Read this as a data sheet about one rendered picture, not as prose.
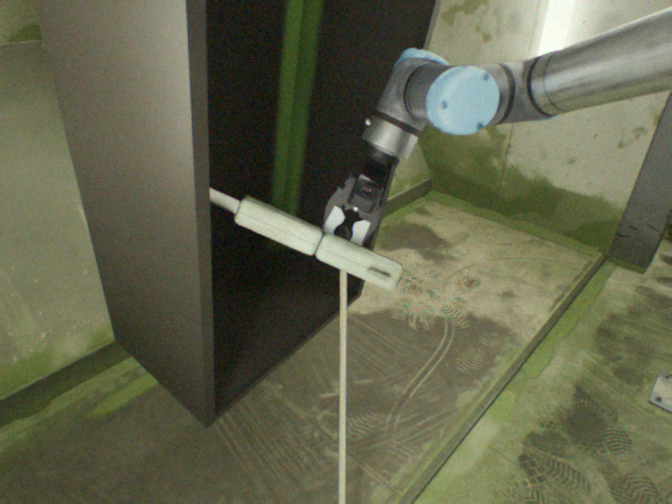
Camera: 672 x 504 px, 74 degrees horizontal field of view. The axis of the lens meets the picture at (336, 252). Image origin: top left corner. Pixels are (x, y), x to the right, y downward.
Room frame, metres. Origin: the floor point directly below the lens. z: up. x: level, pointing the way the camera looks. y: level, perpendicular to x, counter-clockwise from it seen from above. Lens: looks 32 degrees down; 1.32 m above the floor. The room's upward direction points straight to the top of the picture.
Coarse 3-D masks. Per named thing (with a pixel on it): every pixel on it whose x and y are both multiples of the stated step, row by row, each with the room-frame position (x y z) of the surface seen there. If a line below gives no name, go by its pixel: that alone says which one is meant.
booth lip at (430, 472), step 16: (592, 272) 1.85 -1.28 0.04; (576, 288) 1.71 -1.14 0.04; (544, 336) 1.40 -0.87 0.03; (528, 352) 1.29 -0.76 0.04; (512, 368) 1.21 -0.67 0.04; (496, 384) 1.13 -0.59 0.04; (480, 416) 1.00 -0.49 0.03; (464, 432) 0.93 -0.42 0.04; (448, 448) 0.87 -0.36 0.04; (432, 464) 0.82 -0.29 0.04; (416, 480) 0.77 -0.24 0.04; (416, 496) 0.72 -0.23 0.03
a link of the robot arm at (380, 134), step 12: (372, 120) 0.77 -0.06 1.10; (372, 132) 0.75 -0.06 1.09; (384, 132) 0.74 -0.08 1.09; (396, 132) 0.74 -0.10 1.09; (372, 144) 0.76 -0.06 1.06; (384, 144) 0.73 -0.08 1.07; (396, 144) 0.73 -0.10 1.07; (408, 144) 0.74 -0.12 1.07; (396, 156) 0.75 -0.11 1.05; (408, 156) 0.75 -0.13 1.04
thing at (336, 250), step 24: (216, 192) 0.72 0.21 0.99; (240, 216) 0.69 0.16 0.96; (264, 216) 0.68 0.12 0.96; (288, 216) 0.70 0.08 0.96; (288, 240) 0.67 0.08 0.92; (312, 240) 0.67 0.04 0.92; (336, 240) 0.67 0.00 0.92; (336, 264) 0.65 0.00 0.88; (360, 264) 0.65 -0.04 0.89; (384, 264) 0.65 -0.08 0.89; (384, 288) 0.64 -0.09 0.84
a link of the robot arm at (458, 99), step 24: (432, 72) 0.69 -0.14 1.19; (456, 72) 0.64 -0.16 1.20; (480, 72) 0.64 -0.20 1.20; (504, 72) 0.68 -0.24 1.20; (408, 96) 0.72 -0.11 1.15; (432, 96) 0.65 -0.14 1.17; (456, 96) 0.63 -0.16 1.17; (480, 96) 0.64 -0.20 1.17; (504, 96) 0.66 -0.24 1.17; (432, 120) 0.65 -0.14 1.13; (456, 120) 0.63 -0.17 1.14; (480, 120) 0.64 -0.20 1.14
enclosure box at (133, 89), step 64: (64, 0) 0.68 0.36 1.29; (128, 0) 0.59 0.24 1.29; (192, 0) 0.53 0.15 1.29; (256, 0) 1.10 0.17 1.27; (320, 0) 1.19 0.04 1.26; (384, 0) 1.08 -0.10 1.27; (64, 64) 0.72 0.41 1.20; (128, 64) 0.61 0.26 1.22; (192, 64) 0.54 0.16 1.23; (256, 64) 1.12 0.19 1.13; (320, 64) 1.19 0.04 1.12; (384, 64) 1.08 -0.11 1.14; (64, 128) 0.77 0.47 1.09; (128, 128) 0.63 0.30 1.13; (192, 128) 0.54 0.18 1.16; (256, 128) 1.15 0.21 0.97; (320, 128) 1.20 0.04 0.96; (128, 192) 0.67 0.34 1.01; (192, 192) 0.56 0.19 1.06; (256, 192) 1.19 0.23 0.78; (320, 192) 1.20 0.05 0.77; (128, 256) 0.71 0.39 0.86; (192, 256) 0.58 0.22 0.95; (256, 256) 1.23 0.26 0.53; (128, 320) 0.77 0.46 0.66; (192, 320) 0.60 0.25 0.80; (256, 320) 0.96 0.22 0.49; (320, 320) 0.99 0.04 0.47; (192, 384) 0.64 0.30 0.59; (256, 384) 0.76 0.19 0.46
